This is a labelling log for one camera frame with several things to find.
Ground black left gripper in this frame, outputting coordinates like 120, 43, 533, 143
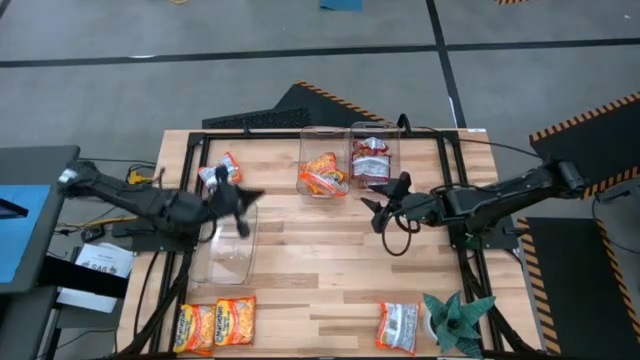
199, 165, 265, 239

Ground green potted artificial plant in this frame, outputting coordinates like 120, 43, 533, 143
422, 291, 497, 359

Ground yellow cable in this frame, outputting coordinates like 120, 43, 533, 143
64, 169, 144, 231

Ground blue floor mat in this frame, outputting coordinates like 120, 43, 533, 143
318, 0, 364, 13

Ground grey desk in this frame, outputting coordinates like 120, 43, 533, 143
0, 144, 81, 296

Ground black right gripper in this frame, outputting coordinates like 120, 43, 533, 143
360, 171, 444, 235

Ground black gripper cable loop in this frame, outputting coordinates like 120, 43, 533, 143
380, 212, 422, 257

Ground orange chicken ramen pack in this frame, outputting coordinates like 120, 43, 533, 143
213, 295, 258, 348
298, 151, 341, 176
374, 301, 421, 357
172, 303, 217, 357
196, 151, 244, 194
299, 169, 350, 198

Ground white printed paper sheets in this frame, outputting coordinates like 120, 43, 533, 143
56, 242, 137, 315

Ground black hazard-striped floor mat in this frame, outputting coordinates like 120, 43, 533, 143
516, 215, 640, 360
528, 91, 640, 200
201, 79, 387, 130

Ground blue desk pad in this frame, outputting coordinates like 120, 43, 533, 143
0, 184, 52, 285

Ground wide clear plastic bin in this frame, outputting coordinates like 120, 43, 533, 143
188, 199, 260, 287

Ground black power adapter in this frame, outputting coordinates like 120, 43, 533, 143
79, 224, 107, 244

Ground red ramen noodle pack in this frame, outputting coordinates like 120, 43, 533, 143
351, 135, 392, 157
351, 153, 393, 187

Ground long black arm cable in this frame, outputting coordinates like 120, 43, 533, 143
397, 113, 547, 160

